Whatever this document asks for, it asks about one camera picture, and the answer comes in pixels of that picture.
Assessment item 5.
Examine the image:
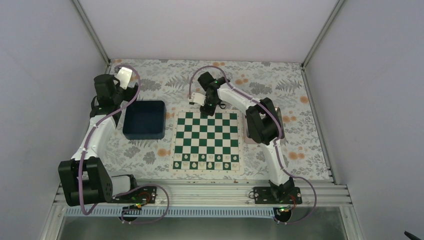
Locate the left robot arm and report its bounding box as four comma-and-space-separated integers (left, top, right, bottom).
58, 67, 140, 207

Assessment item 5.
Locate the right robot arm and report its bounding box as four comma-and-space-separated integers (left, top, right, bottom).
190, 72, 295, 204

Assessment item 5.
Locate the dark blue plastic bin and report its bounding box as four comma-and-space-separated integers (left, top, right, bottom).
122, 100, 167, 140

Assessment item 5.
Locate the green white chessboard mat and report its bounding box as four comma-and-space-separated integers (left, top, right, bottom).
169, 109, 244, 175

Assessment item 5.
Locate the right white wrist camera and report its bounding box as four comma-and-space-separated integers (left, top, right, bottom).
188, 92, 206, 106

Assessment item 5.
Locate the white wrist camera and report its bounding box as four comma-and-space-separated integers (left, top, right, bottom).
188, 92, 206, 106
115, 67, 133, 90

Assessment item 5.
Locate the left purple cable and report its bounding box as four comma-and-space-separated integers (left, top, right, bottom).
76, 64, 170, 225

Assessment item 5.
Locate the purple cable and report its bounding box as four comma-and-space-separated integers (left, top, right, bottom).
76, 64, 170, 225
188, 65, 318, 225

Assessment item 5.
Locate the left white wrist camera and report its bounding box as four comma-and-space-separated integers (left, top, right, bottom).
115, 67, 133, 90

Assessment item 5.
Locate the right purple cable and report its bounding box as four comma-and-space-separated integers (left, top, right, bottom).
188, 65, 318, 225

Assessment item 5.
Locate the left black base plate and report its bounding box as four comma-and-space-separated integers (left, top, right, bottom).
108, 185, 157, 205

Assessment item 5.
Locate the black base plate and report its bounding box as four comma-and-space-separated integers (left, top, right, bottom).
249, 186, 303, 205
108, 185, 157, 205

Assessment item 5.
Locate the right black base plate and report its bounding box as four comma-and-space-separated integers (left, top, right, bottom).
249, 186, 303, 205

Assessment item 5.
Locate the aluminium rail frame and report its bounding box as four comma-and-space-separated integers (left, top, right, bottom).
52, 180, 353, 208

